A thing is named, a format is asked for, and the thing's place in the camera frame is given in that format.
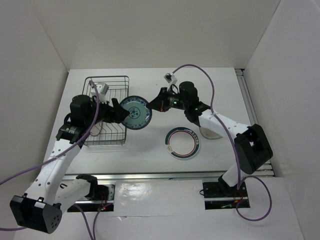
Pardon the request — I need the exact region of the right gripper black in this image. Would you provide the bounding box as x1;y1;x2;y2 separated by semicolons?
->
146;87;188;112

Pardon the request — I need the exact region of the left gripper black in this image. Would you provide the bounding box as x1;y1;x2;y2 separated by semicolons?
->
84;95;129;127

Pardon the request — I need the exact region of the blue floral small plate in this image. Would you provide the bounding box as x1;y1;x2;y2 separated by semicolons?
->
120;95;152;130

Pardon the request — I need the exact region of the orange sunburst plate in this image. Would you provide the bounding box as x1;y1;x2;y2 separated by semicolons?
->
89;122;103;137

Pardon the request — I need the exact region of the green red rimmed plate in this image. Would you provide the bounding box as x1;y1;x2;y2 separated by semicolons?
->
164;126;200;160

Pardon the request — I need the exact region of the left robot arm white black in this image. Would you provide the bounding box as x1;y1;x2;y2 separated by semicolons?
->
9;94;130;234

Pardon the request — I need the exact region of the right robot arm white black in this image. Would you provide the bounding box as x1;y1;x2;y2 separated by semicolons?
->
147;81;273;196

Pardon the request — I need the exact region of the clear glass square plate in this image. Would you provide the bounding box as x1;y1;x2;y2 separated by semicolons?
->
199;126;222;140

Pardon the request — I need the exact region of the grey wire dish rack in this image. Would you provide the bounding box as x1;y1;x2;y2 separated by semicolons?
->
82;75;130;147

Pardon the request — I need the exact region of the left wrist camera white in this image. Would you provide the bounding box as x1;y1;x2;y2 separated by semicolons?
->
90;83;109;104

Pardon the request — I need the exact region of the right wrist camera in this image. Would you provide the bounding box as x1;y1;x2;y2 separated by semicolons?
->
164;73;178;91

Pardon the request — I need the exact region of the aluminium front rail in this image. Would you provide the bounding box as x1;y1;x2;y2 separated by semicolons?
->
61;170;226;181

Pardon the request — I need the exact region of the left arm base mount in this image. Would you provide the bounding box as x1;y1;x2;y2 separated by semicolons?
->
75;183;116;213

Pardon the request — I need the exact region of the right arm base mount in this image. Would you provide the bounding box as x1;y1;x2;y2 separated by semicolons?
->
199;182;250;210

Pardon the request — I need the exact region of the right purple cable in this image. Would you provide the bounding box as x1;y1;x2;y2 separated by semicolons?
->
171;64;273;222

